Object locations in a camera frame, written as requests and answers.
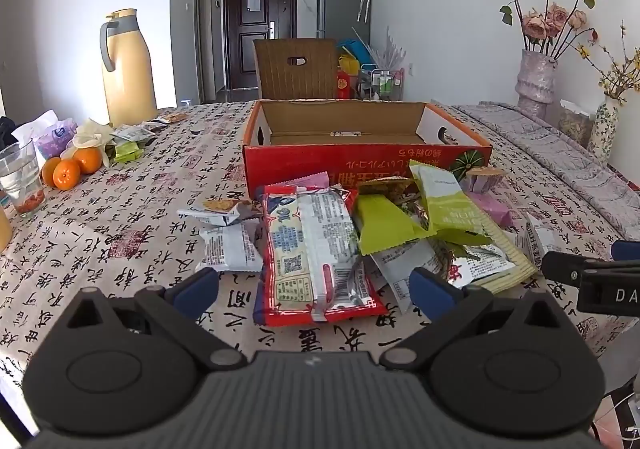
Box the calligraphy print tablecloth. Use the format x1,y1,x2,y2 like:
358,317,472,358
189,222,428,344
0,101,640,449

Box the large red-edged cracker packet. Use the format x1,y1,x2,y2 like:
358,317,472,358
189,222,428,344
254,183,390,328

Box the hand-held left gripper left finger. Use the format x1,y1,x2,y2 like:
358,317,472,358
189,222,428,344
64,269,248,372

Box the small red box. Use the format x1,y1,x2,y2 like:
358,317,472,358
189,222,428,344
335,71,357,101

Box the wire rack with bottles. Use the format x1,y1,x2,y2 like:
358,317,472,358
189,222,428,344
357,66,405,102

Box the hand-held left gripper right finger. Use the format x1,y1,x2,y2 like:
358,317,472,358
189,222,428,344
379,268,577,372

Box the purple tissue pack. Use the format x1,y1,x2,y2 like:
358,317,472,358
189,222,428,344
32,121,79,160

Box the yellow blossom branches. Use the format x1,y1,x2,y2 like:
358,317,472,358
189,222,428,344
575,20,640,106

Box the floral print vase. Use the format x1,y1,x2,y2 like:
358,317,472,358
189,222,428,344
587,96,621,168

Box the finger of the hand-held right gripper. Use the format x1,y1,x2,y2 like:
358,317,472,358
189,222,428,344
542,251,640,288
611,239,640,263

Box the grey quilted cloth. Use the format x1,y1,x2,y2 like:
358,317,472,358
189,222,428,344
435,101,640,241

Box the pink snack packet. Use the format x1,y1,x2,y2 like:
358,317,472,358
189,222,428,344
470,193,514,231

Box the small green snack packet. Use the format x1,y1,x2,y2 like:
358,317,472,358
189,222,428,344
113,138,147,165

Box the white green print snack packet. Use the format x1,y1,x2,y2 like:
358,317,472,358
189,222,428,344
112,123,157,145

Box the yellow thermos jug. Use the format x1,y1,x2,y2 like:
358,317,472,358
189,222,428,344
99,9,159,128

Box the orange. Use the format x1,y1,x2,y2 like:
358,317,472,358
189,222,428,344
42,156,63,188
73,147,104,175
52,159,82,191

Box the glass cup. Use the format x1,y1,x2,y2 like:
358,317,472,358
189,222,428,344
0,138,47,220

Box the long light green snack packet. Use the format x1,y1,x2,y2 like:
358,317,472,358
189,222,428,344
409,160,540,294

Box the white rubber glove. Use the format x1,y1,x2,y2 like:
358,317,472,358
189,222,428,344
72,117,119,168

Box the dark brown door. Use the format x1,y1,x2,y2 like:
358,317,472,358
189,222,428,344
222,0,297,92

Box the white red print snack packet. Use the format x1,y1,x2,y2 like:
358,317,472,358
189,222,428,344
442,249,518,288

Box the white plastic bag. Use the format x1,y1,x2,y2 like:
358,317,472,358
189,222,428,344
11,109,62,146

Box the bundle of white sticks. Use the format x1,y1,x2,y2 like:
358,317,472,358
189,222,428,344
371,26,407,72

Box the yellow cup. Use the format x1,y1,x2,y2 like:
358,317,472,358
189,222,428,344
0,203,12,253

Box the pink textured vase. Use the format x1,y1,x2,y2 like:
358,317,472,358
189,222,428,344
514,49,559,118

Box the black bag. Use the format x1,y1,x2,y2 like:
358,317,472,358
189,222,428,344
0,116,19,150

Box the red cardboard box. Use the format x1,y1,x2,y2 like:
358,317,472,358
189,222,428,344
242,100,493,200

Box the clear jar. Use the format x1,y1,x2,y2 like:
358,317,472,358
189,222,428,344
557,99,597,150

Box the pale purple frilled snack packet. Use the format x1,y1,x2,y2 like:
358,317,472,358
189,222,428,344
462,167,507,193

